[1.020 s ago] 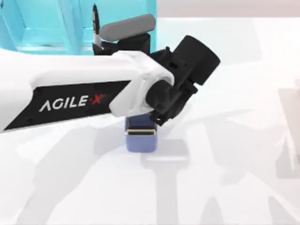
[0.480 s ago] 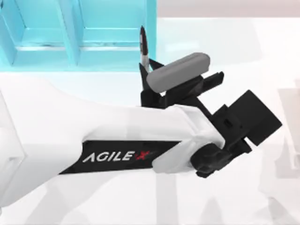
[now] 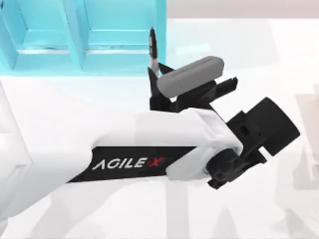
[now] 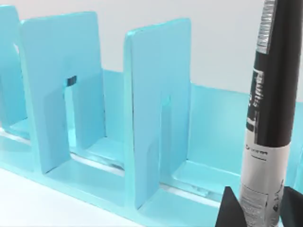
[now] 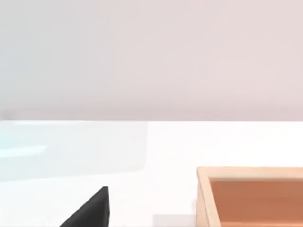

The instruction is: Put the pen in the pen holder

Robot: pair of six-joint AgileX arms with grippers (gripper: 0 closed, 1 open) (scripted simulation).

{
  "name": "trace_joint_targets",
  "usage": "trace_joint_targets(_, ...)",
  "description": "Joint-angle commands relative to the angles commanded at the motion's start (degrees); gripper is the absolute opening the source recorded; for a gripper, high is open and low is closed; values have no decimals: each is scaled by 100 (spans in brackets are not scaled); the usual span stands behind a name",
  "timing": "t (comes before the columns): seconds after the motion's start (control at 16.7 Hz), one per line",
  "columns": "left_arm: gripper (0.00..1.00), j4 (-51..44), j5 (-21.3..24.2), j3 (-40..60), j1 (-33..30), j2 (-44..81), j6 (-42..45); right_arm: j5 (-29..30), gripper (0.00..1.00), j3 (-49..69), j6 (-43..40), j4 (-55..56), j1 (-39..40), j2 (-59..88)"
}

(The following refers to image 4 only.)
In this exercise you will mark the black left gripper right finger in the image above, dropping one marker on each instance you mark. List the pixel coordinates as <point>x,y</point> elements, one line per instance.
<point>290,205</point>

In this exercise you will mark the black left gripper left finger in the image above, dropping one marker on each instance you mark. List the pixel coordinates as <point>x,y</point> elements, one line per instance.
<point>229,208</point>

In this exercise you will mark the black and white book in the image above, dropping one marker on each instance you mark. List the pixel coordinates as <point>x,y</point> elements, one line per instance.
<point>272,94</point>

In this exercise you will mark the light blue rack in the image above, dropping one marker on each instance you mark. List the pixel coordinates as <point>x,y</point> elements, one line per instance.
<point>78,99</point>

